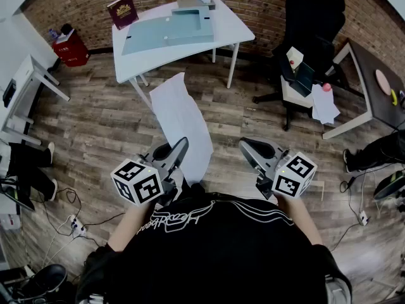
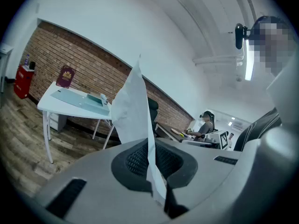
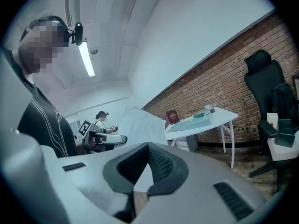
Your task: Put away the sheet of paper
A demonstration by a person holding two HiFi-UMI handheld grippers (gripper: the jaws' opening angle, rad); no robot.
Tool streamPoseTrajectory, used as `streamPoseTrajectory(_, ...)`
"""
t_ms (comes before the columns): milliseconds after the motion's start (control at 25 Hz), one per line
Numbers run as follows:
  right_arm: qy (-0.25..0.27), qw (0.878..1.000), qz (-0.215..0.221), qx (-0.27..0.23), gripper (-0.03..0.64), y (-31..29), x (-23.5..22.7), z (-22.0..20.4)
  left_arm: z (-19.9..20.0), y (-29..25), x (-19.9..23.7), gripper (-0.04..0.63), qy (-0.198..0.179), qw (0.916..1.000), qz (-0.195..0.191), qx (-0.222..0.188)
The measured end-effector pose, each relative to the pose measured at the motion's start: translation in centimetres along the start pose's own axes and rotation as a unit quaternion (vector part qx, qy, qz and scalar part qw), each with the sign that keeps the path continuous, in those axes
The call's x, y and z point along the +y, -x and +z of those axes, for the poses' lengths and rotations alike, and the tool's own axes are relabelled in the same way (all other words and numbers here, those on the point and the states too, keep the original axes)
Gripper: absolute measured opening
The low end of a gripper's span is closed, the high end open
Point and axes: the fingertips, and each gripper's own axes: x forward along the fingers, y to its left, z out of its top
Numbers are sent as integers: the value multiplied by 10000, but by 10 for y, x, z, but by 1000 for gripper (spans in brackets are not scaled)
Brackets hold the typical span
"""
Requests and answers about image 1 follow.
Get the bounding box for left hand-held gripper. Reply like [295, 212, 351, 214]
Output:
[110, 137, 190, 206]

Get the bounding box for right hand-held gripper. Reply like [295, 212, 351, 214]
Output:
[239, 137, 318, 200]

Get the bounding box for light blue box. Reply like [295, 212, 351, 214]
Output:
[121, 6, 215, 56]

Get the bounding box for person's left forearm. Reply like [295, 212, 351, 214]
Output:
[107, 198, 159, 253]

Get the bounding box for person's right forearm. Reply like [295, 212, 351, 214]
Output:
[277, 192, 324, 246]

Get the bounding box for loose white paper sheets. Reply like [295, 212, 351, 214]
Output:
[311, 84, 341, 125]

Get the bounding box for dark green box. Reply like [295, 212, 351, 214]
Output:
[293, 61, 316, 97]

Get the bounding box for cream cube box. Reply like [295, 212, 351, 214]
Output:
[285, 46, 304, 73]

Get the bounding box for person's black printed shirt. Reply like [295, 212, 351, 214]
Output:
[75, 184, 354, 304]

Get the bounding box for black green striped object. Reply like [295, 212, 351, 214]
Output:
[373, 169, 405, 201]

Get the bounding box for red box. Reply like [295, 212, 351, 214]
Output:
[52, 30, 90, 68]

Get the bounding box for black office chair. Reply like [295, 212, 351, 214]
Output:
[252, 0, 360, 132]

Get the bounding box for pink round plate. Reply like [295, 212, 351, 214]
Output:
[375, 68, 392, 95]

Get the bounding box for maroon hardcover book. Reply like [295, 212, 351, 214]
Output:
[106, 0, 140, 31]

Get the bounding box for small white box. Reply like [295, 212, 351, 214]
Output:
[55, 28, 75, 44]

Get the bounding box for black device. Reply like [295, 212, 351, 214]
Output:
[2, 79, 17, 108]

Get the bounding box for black padded seat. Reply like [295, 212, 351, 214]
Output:
[30, 263, 68, 298]

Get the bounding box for black floor cable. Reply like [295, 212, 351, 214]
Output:
[330, 166, 382, 253]
[40, 187, 127, 244]

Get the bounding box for dark table with white frame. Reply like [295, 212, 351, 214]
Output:
[322, 37, 405, 141]

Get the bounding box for white floor cable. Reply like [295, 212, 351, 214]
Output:
[40, 215, 78, 267]

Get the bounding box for white shelving frame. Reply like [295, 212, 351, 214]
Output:
[0, 54, 71, 146]

